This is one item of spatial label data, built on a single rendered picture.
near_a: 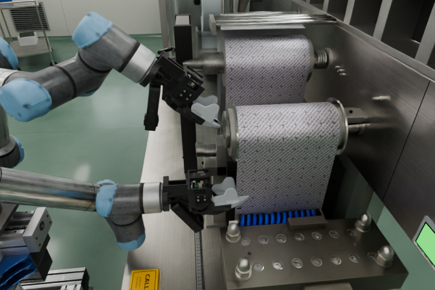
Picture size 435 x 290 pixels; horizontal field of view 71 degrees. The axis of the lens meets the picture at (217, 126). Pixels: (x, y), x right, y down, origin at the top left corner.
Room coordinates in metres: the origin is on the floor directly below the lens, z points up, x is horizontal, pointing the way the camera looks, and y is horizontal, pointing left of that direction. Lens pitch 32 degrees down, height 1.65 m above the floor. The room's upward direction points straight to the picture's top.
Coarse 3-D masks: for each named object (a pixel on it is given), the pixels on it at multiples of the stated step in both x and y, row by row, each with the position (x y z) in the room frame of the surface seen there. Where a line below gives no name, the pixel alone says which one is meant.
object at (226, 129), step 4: (224, 120) 0.62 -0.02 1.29; (228, 120) 0.62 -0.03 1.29; (224, 124) 0.62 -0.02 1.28; (228, 124) 0.60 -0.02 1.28; (224, 128) 0.63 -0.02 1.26; (228, 128) 0.60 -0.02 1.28; (224, 132) 0.61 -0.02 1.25; (228, 132) 0.59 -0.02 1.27; (224, 136) 0.61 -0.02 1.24; (228, 136) 0.59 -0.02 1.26; (224, 140) 0.61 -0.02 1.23; (228, 140) 0.58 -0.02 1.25; (224, 144) 0.61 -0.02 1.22; (228, 144) 0.58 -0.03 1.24
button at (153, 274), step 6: (138, 270) 0.47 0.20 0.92; (144, 270) 0.47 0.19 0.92; (150, 270) 0.47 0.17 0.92; (156, 270) 0.47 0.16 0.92; (132, 276) 0.45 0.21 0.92; (138, 276) 0.45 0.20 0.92; (144, 276) 0.45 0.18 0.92; (150, 276) 0.45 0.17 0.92; (156, 276) 0.45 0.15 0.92; (132, 282) 0.44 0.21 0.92; (138, 282) 0.44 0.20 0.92; (144, 282) 0.44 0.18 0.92; (150, 282) 0.44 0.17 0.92; (156, 282) 0.44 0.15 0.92; (132, 288) 0.42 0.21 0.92; (138, 288) 0.42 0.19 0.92; (144, 288) 0.42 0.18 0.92; (150, 288) 0.42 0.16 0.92; (156, 288) 0.42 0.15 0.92
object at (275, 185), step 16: (288, 160) 0.57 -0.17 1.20; (304, 160) 0.57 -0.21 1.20; (320, 160) 0.58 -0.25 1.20; (240, 176) 0.56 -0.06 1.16; (256, 176) 0.56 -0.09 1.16; (272, 176) 0.57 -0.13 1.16; (288, 176) 0.57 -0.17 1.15; (304, 176) 0.58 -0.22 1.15; (320, 176) 0.58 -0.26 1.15; (240, 192) 0.56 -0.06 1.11; (256, 192) 0.56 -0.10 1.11; (272, 192) 0.57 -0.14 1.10; (288, 192) 0.57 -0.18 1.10; (304, 192) 0.58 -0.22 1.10; (320, 192) 0.58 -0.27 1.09; (256, 208) 0.56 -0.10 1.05; (272, 208) 0.57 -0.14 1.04; (288, 208) 0.57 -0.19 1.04; (304, 208) 0.58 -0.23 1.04; (320, 208) 0.58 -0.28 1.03
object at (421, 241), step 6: (426, 228) 0.37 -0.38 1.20; (420, 234) 0.38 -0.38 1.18; (426, 234) 0.37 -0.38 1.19; (432, 234) 0.36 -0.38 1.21; (420, 240) 0.37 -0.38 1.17; (426, 240) 0.36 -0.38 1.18; (432, 240) 0.35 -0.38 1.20; (420, 246) 0.37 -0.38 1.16; (426, 246) 0.36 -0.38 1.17; (432, 246) 0.35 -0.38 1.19; (426, 252) 0.35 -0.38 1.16; (432, 252) 0.34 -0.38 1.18; (432, 258) 0.34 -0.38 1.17
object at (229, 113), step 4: (336, 108) 0.64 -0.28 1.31; (228, 112) 0.63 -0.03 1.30; (232, 112) 0.62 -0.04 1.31; (228, 116) 0.63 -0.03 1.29; (232, 116) 0.60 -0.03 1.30; (232, 120) 0.59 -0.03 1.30; (340, 120) 0.61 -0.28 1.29; (232, 124) 0.58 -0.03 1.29; (340, 124) 0.60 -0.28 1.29; (232, 128) 0.58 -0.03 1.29; (340, 128) 0.59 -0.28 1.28; (232, 132) 0.57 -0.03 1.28; (340, 132) 0.59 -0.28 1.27; (232, 136) 0.57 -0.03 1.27; (340, 136) 0.59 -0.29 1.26; (232, 140) 0.57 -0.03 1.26; (340, 140) 0.59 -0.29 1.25; (232, 144) 0.56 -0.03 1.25; (228, 148) 0.61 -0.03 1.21; (232, 148) 0.56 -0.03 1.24; (228, 152) 0.61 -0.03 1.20; (232, 152) 0.57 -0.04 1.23
